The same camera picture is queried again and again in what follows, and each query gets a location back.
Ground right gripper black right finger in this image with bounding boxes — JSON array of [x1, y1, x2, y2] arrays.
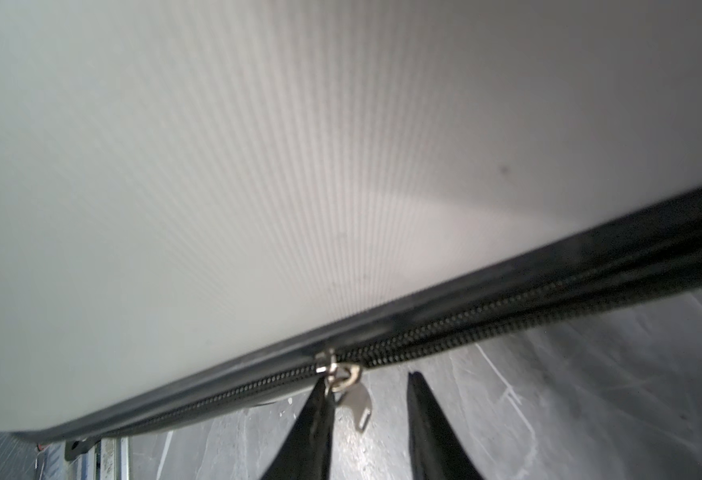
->
[[406, 372, 483, 480]]

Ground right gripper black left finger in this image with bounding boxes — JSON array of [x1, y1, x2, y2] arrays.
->
[[261, 379, 336, 480]]

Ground white black suitcase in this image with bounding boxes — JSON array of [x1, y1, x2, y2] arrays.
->
[[0, 1, 702, 443]]

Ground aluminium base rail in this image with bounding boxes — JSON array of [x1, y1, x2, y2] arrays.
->
[[64, 438, 132, 480]]

